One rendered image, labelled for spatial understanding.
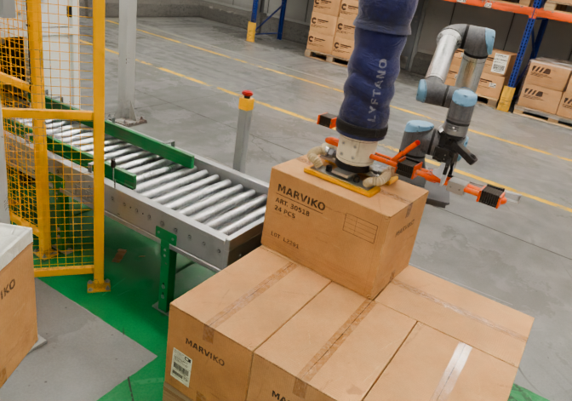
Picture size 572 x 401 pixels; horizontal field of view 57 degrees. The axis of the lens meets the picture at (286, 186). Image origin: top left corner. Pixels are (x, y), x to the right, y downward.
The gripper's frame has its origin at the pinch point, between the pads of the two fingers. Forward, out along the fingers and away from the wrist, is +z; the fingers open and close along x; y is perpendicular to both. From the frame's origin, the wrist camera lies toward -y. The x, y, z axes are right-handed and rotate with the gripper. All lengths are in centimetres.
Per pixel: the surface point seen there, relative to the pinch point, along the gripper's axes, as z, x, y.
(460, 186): -1.2, 3.5, -6.6
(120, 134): 47, -10, 213
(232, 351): 57, 84, 36
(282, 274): 52, 37, 48
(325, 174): 10, 14, 48
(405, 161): -2.4, -0.6, 18.9
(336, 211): 20.0, 23.4, 34.6
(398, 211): 12.7, 16.3, 10.9
